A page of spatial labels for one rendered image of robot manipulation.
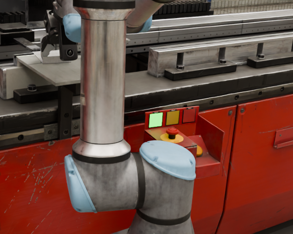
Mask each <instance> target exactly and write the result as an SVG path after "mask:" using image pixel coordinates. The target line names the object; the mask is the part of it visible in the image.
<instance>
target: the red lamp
mask: <svg viewBox="0 0 293 234"><path fill-rule="evenodd" d="M195 110H196V109H189V110H184V114H183V123H187V122H194V120H195Z"/></svg>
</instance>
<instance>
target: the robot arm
mask: <svg viewBox="0 0 293 234"><path fill-rule="evenodd" d="M173 1H175V0H55V2H53V10H47V11H46V14H45V18H44V25H45V29H46V32H47V33H48V35H46V36H44V35H42V36H41V38H40V43H41V49H40V55H41V58H42V59H43V57H47V56H48V55H49V53H50V51H51V50H53V49H54V44H55V45H56V44H59V51H60V59H61V60H62V61H74V60H76V59H77V58H78V50H77V45H78V43H81V59H80V138H79V140H78V141H76V142H75V143H74V144H73V148H72V155H70V154H69V155H67V156H65V158H64V164H65V173H66V179H67V186H68V192H69V196H70V200H71V204H72V207H73V208H74V209H75V210H76V211H77V212H81V213H84V212H94V213H97V212H103V211H115V210H128V209H136V213H135V216H134V218H133V221H132V224H131V226H130V227H129V229H128V231H127V234H194V229H193V225H192V221H191V217H190V216H191V207H192V198H193V187H194V179H195V177H196V174H195V158H194V156H193V155H192V153H191V152H190V151H188V150H187V149H186V148H184V147H182V146H180V145H177V144H174V143H171V142H166V141H158V140H154V141H147V142H145V143H143V144H142V145H141V147H140V151H139V152H131V147H130V145H129V144H128V143H127V142H126V141H125V140H124V138H123V136H124V101H125V67H126V33H146V32H148V31H149V30H150V28H151V25H152V15H153V14H154V13H155V12H156V11H157V10H158V9H160V8H161V7H162V6H163V5H164V4H167V3H171V2H173ZM49 12H50V13H49ZM46 17H47V21H46Z"/></svg>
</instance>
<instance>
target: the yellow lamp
mask: <svg viewBox="0 0 293 234"><path fill-rule="evenodd" d="M178 122H179V111H171V112H167V118H166V125H170V124H178Z"/></svg>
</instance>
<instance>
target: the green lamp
mask: <svg viewBox="0 0 293 234"><path fill-rule="evenodd" d="M161 125H162V113H156V114H150V121H149V127H156V126H161Z"/></svg>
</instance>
